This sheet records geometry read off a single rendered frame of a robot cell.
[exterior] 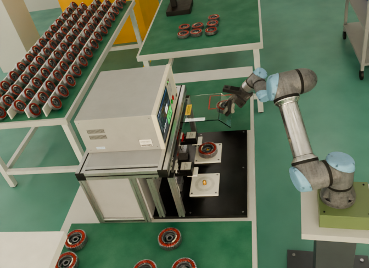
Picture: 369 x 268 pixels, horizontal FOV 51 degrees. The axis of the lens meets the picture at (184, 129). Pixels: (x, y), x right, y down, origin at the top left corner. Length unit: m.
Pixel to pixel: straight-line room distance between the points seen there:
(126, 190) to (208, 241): 0.45
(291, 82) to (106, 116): 0.83
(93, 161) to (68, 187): 1.69
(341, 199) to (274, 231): 1.04
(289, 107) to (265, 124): 1.88
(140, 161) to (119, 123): 0.20
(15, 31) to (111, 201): 3.96
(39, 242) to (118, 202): 0.55
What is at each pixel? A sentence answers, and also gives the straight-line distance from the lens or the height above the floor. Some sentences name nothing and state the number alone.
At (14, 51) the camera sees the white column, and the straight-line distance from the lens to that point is 5.79.
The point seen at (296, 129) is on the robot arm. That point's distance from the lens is 1.74.
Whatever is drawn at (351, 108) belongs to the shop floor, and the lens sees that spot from 3.81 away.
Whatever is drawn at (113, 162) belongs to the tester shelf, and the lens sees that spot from 1.83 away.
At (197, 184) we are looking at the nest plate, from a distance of 2.07.
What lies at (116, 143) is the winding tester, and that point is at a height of 1.17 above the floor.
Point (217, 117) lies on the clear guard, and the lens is 2.00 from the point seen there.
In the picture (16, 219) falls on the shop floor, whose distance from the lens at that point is 3.55.
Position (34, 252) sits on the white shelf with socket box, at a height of 1.21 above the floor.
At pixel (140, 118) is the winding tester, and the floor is 1.30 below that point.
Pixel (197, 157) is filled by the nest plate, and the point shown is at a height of 0.78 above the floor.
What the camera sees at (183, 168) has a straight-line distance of 1.97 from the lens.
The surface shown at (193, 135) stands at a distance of 2.15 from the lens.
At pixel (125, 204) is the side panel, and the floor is 0.88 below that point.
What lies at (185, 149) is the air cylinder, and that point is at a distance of 2.22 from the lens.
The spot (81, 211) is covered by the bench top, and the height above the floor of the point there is 0.75.
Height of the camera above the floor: 2.27
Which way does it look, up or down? 38 degrees down
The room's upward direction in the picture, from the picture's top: 13 degrees counter-clockwise
